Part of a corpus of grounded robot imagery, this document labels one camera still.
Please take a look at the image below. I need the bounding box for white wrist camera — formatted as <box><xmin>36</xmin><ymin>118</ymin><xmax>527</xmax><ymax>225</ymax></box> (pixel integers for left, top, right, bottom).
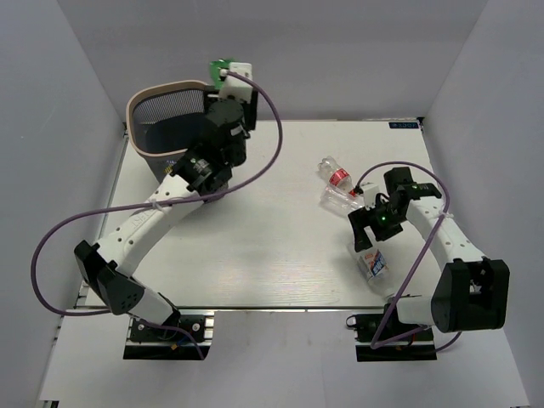
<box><xmin>218</xmin><ymin>61</ymin><xmax>252</xmax><ymax>104</ymax></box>
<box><xmin>354</xmin><ymin>182</ymin><xmax>380</xmax><ymax>209</ymax></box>

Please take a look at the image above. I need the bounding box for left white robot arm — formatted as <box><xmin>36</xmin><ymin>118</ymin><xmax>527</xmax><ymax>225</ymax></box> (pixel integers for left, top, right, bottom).
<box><xmin>74</xmin><ymin>82</ymin><xmax>258</xmax><ymax>339</ymax></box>

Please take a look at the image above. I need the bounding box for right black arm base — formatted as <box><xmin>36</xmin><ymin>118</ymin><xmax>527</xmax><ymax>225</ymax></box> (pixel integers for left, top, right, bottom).
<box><xmin>346</xmin><ymin>312</ymin><xmax>439</xmax><ymax>363</ymax></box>

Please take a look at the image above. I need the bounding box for green bottle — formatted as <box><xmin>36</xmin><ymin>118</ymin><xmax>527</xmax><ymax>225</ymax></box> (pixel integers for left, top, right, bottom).
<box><xmin>209</xmin><ymin>59</ymin><xmax>233</xmax><ymax>89</ymax></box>

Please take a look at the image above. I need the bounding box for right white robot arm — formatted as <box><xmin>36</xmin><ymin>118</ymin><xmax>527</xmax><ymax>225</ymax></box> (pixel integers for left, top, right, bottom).
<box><xmin>348</xmin><ymin>161</ymin><xmax>510</xmax><ymax>349</ymax></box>

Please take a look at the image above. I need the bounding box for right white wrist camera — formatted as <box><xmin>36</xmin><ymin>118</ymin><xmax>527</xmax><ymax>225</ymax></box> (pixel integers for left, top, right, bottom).
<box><xmin>354</xmin><ymin>182</ymin><xmax>380</xmax><ymax>209</ymax></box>

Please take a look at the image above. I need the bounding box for red label clear bottle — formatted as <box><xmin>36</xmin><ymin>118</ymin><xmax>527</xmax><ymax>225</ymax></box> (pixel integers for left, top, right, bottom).
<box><xmin>318</xmin><ymin>156</ymin><xmax>357</xmax><ymax>199</ymax></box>

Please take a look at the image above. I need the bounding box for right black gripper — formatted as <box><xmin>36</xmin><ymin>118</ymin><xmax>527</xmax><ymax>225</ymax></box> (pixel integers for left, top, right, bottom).
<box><xmin>348</xmin><ymin>199</ymin><xmax>406</xmax><ymax>252</ymax></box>

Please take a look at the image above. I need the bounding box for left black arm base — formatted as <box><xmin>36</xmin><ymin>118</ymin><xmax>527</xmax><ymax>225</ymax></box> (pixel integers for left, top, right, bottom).
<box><xmin>123</xmin><ymin>309</ymin><xmax>214</xmax><ymax>361</ymax></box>

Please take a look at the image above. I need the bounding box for clear unlabelled bottle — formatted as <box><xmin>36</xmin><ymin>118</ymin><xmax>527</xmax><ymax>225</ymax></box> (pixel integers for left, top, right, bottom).
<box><xmin>320</xmin><ymin>185</ymin><xmax>365</xmax><ymax>217</ymax></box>

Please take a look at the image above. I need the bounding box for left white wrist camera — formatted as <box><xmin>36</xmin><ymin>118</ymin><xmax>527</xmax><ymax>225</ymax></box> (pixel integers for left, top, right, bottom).
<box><xmin>218</xmin><ymin>61</ymin><xmax>252</xmax><ymax>104</ymax></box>

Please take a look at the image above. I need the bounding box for blue table corner sticker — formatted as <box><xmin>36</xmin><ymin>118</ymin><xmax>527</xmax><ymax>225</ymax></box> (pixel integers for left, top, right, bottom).
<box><xmin>388</xmin><ymin>122</ymin><xmax>419</xmax><ymax>129</ymax></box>

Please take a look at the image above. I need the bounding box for white blue label bottle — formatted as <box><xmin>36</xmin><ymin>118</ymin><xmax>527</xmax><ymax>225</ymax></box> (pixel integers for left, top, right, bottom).
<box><xmin>348</xmin><ymin>245</ymin><xmax>396</xmax><ymax>298</ymax></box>

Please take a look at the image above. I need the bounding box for grey mesh waste bin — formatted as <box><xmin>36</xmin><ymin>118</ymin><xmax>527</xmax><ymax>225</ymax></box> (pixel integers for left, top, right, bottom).
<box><xmin>127</xmin><ymin>78</ymin><xmax>233</xmax><ymax>203</ymax></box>

